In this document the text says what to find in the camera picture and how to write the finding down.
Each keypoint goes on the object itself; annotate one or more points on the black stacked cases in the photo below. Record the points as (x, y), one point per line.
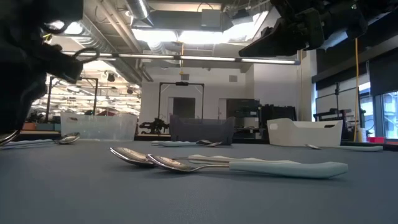
(278, 115)

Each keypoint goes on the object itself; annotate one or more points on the silver spoon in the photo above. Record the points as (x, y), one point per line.
(7, 138)

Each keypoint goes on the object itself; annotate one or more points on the black background robot arm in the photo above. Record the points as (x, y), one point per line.
(154, 126)

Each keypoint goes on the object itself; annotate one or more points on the dark equipment shelf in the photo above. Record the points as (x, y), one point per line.
(244, 112)

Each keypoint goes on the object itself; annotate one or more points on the silver round ventilation duct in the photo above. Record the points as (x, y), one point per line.
(140, 11)

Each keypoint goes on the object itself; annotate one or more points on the grey wall vent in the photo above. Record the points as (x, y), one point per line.
(185, 77)
(233, 78)

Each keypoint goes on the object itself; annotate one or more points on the black tripod stand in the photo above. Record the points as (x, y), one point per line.
(337, 96)

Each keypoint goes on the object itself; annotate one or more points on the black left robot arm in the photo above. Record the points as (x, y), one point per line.
(31, 12)

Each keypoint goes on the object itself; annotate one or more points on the black roller blind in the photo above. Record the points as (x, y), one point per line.
(384, 76)

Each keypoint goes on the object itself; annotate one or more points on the black metal frame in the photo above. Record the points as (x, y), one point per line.
(159, 99)
(96, 93)

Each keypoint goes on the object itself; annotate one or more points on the red box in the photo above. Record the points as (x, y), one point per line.
(376, 140)

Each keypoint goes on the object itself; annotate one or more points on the grey bin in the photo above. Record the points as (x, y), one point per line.
(202, 129)

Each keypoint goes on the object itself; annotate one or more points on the long ceiling light tube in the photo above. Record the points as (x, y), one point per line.
(205, 58)

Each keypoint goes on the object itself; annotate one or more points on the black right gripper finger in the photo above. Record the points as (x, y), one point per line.
(273, 43)

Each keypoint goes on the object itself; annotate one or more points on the clear plastic bin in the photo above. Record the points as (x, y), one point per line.
(99, 127)

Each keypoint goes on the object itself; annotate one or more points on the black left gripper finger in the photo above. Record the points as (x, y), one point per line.
(15, 105)

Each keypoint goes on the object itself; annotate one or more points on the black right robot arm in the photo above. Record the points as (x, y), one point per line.
(373, 7)

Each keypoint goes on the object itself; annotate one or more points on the white bin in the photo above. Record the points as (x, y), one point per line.
(304, 133)

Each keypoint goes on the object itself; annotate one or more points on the grey ceiling duct box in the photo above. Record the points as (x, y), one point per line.
(334, 40)

